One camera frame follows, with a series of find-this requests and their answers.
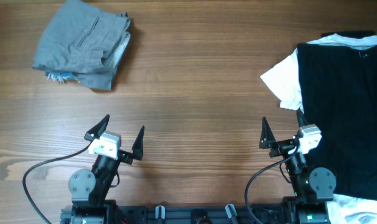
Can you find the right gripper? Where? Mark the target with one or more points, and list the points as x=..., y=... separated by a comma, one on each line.
x=267, y=137

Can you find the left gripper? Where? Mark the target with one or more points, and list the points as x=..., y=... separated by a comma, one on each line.
x=127, y=157

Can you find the black shorts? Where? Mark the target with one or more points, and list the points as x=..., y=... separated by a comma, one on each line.
x=339, y=94

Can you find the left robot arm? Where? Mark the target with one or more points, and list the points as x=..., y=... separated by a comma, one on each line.
x=89, y=188

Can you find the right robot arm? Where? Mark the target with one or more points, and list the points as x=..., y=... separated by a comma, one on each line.
x=313, y=186

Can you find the folded grey shorts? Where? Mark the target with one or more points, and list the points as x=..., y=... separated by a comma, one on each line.
x=83, y=43

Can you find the black garment under t-shirt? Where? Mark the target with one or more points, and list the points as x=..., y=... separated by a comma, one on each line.
x=356, y=34

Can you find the left white rail clip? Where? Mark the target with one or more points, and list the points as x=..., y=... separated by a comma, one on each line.
x=160, y=212

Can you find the white rail clip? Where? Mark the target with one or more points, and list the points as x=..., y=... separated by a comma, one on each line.
x=231, y=213
x=160, y=212

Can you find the right white rail clip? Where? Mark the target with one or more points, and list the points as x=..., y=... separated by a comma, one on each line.
x=231, y=213

